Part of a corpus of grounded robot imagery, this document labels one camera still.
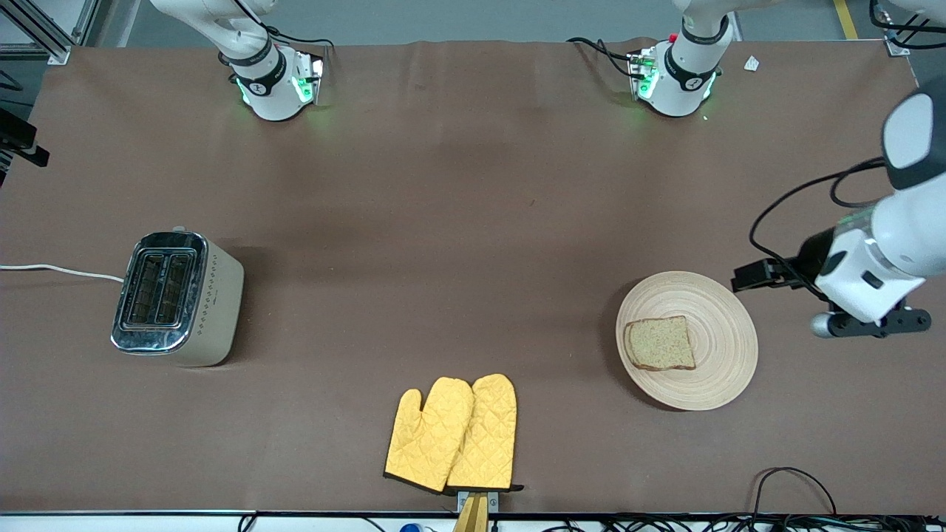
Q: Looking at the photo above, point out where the round light wooden plate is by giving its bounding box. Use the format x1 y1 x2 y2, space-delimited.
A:
616 271 759 412

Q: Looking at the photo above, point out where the brown bread toast slice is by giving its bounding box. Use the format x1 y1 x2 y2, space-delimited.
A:
625 316 697 372

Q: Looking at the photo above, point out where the cream and chrome toaster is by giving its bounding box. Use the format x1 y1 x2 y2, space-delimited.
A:
111 228 245 368

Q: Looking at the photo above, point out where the yellow quilted oven mitt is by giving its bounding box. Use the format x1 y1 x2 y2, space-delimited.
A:
446 373 524 493
384 378 474 494

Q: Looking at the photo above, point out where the aluminium frame profile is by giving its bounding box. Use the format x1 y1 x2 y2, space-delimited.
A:
883 0 946 57
0 0 101 66

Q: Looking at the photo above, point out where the white toaster power cable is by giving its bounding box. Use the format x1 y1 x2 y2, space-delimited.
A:
0 264 125 284

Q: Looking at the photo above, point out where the black looped cable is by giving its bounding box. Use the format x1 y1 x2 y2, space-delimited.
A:
752 466 838 518

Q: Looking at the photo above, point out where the black cable bundle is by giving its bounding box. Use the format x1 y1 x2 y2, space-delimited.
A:
547 515 946 532

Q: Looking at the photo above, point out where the black left arm base cable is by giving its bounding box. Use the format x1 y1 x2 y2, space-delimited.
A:
567 37 641 79

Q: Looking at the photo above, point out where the black arm base cable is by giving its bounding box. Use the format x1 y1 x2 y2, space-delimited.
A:
567 37 641 79
262 26 333 54

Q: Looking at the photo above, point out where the black right arm base cable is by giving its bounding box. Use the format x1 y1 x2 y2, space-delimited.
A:
262 26 333 54

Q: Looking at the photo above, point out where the wooden stick with metal bracket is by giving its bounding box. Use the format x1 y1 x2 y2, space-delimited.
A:
452 490 500 532

